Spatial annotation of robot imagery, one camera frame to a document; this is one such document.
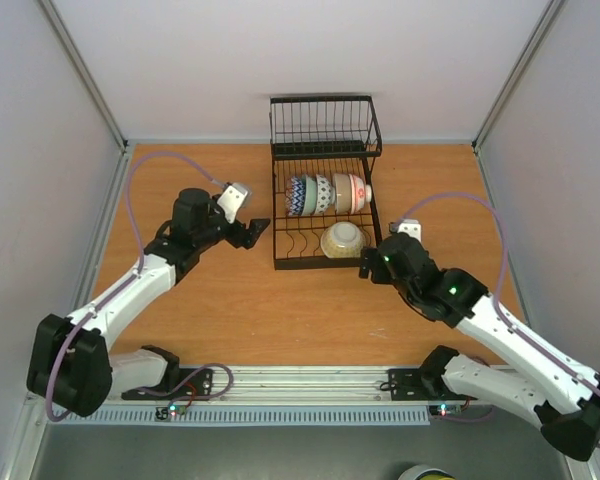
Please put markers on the celadon green bowl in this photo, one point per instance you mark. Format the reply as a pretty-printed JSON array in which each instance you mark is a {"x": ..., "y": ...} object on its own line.
[{"x": 311, "y": 195}]

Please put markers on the small circuit board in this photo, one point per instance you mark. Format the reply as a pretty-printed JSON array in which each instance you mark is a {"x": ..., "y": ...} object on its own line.
[
  {"x": 171, "y": 412},
  {"x": 444, "y": 409}
]

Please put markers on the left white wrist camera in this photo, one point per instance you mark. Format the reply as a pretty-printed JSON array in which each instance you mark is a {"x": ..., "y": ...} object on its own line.
[{"x": 233, "y": 197}]

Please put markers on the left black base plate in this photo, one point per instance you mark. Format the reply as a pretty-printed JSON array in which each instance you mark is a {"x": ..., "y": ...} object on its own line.
[{"x": 196, "y": 383}]

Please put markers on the left small circuit board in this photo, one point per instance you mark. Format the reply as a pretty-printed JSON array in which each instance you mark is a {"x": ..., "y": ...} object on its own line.
[{"x": 171, "y": 412}]

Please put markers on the blue chevron bowl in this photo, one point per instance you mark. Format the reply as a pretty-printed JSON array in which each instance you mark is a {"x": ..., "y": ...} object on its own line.
[{"x": 295, "y": 195}]

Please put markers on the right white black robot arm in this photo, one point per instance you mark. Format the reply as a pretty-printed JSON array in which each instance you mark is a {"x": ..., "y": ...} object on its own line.
[{"x": 478, "y": 314}]

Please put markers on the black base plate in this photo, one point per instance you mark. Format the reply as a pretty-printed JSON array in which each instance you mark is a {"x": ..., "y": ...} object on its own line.
[
  {"x": 196, "y": 383},
  {"x": 409, "y": 384}
]

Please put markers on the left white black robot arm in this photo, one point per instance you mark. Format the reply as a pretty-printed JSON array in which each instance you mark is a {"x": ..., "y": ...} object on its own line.
[{"x": 71, "y": 365}]

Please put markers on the red dotted upturned bowl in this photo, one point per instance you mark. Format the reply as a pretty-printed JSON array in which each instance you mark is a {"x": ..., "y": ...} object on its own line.
[{"x": 325, "y": 194}]

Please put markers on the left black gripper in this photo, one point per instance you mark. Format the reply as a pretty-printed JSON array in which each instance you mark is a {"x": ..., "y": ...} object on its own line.
[{"x": 252, "y": 234}]

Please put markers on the grey slotted cable duct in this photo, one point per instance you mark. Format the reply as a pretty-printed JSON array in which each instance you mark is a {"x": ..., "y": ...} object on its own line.
[{"x": 208, "y": 416}]

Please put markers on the aluminium frame rail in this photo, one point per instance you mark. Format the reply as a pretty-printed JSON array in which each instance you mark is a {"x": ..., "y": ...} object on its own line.
[{"x": 302, "y": 385}]

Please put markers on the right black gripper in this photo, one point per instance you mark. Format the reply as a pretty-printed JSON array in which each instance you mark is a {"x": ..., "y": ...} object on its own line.
[{"x": 373, "y": 265}]

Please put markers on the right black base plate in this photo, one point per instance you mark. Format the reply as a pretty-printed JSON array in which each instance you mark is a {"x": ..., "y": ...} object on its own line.
[{"x": 409, "y": 384}]

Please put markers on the right small circuit board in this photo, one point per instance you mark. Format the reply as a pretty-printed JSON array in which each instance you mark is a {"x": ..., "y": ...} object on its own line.
[{"x": 444, "y": 409}]

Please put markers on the orange floral patterned bowl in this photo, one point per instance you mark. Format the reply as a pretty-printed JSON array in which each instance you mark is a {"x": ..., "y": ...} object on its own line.
[{"x": 363, "y": 194}]

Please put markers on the yellow dotted bowl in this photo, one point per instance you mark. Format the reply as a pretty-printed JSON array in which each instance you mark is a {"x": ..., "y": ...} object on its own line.
[{"x": 342, "y": 240}]

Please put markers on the black wire dish rack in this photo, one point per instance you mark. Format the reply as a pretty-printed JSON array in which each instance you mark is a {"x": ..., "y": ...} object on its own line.
[{"x": 323, "y": 149}]

